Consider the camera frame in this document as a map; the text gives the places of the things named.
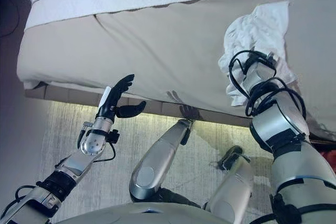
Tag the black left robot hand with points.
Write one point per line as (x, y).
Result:
(110, 103)

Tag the white garment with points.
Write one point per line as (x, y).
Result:
(257, 30)

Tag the orange garment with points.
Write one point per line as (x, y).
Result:
(329, 161)

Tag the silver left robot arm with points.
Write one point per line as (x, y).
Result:
(76, 163)

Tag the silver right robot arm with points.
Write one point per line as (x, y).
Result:
(283, 121)

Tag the bed with beige cover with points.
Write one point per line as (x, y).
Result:
(157, 56)

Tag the grey striped area rug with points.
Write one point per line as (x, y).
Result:
(86, 129)

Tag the grey robot torso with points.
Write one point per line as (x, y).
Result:
(136, 214)

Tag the silver right robot leg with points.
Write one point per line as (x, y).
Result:
(233, 187)

